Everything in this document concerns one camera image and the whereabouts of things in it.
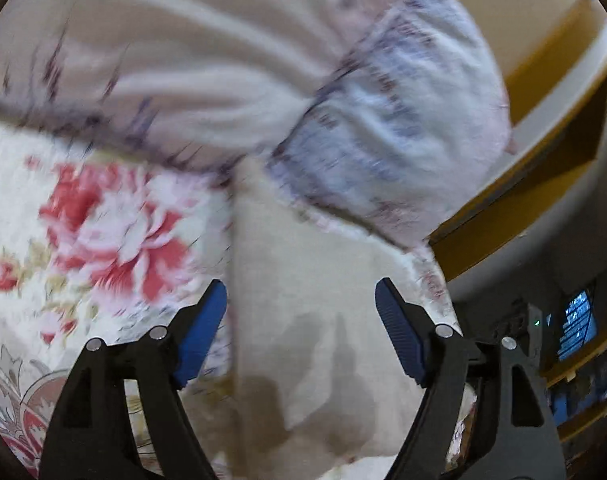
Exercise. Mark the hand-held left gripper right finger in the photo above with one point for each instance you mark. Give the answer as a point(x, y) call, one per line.
point(398, 330)

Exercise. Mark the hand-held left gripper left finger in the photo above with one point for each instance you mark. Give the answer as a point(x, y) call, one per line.
point(203, 330)

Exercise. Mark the floral bedsheet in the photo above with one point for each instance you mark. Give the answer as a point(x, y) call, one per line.
point(108, 230)

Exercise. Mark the lit blue screen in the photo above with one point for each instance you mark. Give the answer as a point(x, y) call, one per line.
point(576, 325)

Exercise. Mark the yellow and white headboard shelf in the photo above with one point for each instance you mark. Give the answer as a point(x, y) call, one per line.
point(533, 190)

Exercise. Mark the pale blue floral pillow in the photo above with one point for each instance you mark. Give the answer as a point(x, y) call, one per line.
point(383, 135)

